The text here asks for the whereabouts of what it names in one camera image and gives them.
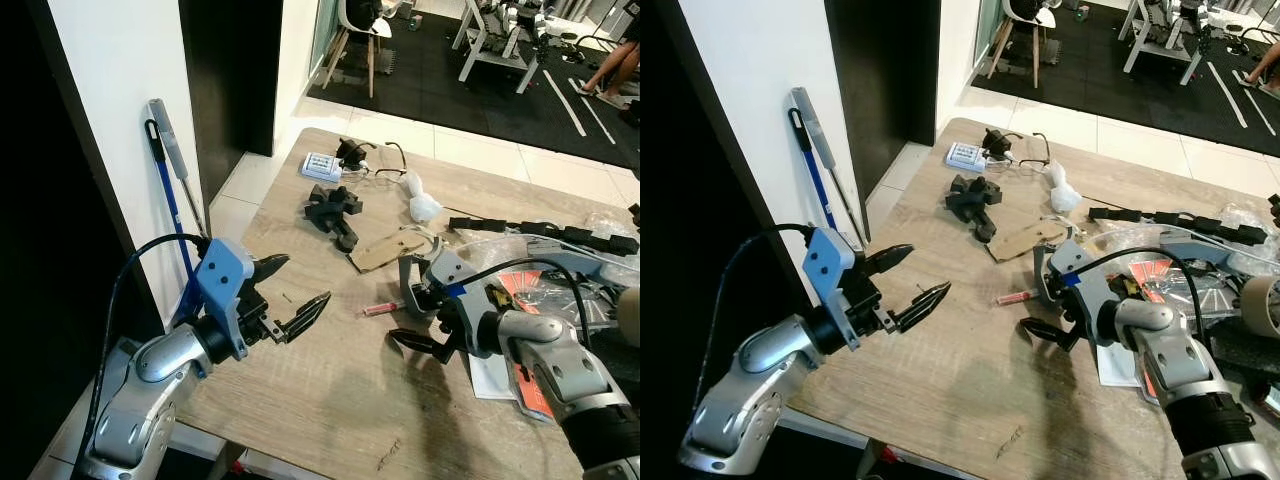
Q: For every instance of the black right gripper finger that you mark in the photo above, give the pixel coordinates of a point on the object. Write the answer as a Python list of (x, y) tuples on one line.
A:
[(1053, 288), (415, 343), (415, 296), (1045, 333)]

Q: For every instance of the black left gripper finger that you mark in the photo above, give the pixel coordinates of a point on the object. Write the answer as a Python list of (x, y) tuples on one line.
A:
[(268, 268), (305, 315), (885, 258), (925, 305)]

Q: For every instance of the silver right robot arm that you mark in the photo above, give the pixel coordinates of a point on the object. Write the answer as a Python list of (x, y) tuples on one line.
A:
[(540, 350), (1160, 345)]

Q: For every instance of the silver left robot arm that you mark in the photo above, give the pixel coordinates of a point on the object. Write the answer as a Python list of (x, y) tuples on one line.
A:
[(130, 420), (730, 430)]

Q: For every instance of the brown cardboard piece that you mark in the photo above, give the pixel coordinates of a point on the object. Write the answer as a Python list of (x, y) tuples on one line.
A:
[(385, 250), (1025, 240)]

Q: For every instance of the white paper sheet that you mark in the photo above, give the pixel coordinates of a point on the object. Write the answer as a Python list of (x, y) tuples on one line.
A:
[(490, 378), (1118, 368)]

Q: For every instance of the red white printed packet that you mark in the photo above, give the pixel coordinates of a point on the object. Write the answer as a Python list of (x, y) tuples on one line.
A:
[(515, 283), (1150, 272)]

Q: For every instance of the clear plastic bag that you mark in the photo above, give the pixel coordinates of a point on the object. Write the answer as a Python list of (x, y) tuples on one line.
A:
[(490, 252), (1130, 240)]

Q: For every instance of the wooden table slanted legs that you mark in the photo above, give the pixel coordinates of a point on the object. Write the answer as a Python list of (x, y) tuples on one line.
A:
[(960, 390), (330, 400)]

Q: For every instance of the black clamp part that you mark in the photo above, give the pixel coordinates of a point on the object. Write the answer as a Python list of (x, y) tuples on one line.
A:
[(975, 200), (335, 210)]

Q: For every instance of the white crumpled tissue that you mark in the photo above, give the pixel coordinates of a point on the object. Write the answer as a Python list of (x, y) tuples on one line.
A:
[(422, 207), (1065, 198)]

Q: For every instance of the orange-red card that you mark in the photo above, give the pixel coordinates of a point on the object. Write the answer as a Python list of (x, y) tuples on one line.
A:
[(1150, 385), (530, 395)]

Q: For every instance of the small white blue box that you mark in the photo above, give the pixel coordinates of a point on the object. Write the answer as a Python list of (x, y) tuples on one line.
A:
[(320, 167), (966, 157)]

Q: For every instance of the small brown debris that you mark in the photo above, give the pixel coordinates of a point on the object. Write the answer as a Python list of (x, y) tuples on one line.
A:
[(390, 455)]

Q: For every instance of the black segmented strip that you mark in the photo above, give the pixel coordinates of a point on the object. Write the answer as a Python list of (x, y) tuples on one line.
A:
[(560, 236), (1180, 222)]

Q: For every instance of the beige tape roll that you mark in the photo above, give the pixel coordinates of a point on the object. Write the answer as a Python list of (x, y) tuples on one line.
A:
[(630, 315), (1262, 305)]

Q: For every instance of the black floor mat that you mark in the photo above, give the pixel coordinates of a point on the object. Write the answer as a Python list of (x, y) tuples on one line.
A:
[(440, 100), (1090, 90)]

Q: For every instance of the white floor tape strip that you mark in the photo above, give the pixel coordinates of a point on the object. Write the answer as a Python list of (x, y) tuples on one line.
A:
[(595, 115), (563, 102), (1227, 95), (1260, 108)]

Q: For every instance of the white chair wooden legs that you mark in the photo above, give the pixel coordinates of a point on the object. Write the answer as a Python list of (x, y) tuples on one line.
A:
[(372, 32), (1035, 25)]

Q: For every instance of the grey metal rack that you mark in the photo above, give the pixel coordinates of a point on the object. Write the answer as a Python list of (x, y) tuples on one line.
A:
[(490, 45), (1160, 40)]

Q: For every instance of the person bare legs sandals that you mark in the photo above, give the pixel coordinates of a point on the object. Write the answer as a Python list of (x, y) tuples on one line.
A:
[(1268, 65), (615, 65)]

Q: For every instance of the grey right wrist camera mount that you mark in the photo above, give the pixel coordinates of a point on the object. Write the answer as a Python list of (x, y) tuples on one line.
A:
[(1080, 258), (450, 268)]

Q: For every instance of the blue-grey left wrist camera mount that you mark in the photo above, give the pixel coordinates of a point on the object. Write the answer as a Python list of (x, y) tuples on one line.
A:
[(222, 275), (830, 262)]

